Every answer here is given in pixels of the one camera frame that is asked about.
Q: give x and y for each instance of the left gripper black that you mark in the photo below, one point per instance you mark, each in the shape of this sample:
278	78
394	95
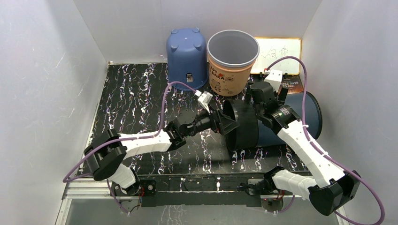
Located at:
217	123

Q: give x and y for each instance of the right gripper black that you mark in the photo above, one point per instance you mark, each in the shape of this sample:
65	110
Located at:
282	95

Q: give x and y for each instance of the black ribbed plastic bucket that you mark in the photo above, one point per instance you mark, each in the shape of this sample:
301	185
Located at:
246	135

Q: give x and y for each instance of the light blue plastic bucket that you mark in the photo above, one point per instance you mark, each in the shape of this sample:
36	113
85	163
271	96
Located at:
187	57

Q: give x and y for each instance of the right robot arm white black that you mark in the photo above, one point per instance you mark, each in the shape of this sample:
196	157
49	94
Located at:
330	186

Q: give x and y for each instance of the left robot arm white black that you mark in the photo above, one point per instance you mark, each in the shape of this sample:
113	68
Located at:
105	155

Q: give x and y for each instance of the Three Days To See book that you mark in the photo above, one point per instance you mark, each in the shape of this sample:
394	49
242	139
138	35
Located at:
293	83

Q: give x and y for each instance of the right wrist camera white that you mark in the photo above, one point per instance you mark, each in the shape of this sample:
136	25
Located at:
274	78

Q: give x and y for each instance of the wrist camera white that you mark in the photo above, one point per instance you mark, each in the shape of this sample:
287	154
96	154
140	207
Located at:
204	99
274	78

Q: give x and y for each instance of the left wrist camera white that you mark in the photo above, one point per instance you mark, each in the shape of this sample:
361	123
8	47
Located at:
204	99

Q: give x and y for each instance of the small whiteboard yellow frame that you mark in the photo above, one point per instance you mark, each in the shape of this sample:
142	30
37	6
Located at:
272	49

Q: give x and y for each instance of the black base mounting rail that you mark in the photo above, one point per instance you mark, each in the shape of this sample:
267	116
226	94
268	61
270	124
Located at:
211	189

